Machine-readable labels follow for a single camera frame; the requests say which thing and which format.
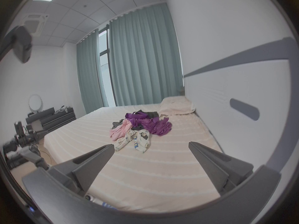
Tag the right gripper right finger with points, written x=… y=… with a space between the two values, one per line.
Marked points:
x=217 y=169

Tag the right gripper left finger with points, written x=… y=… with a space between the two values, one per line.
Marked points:
x=88 y=167

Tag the white printed pyjama top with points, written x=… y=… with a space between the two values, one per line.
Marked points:
x=142 y=141

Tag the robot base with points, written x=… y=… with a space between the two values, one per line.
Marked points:
x=91 y=197

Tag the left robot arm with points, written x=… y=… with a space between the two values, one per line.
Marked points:
x=33 y=156

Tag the bed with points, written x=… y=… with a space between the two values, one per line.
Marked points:
x=149 y=171

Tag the pile of clothes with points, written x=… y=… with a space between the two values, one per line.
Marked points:
x=158 y=127

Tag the pale pink pillow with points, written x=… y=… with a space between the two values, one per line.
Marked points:
x=176 y=106

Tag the round white mirror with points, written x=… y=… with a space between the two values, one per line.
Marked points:
x=35 y=103

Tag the narrow blue-green curtain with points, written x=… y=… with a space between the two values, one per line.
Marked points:
x=90 y=78

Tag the window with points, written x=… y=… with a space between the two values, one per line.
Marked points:
x=105 y=78

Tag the wide blue-green curtain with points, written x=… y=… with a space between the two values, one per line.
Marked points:
x=144 y=59

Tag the ceiling air conditioner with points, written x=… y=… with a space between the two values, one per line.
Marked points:
x=35 y=24

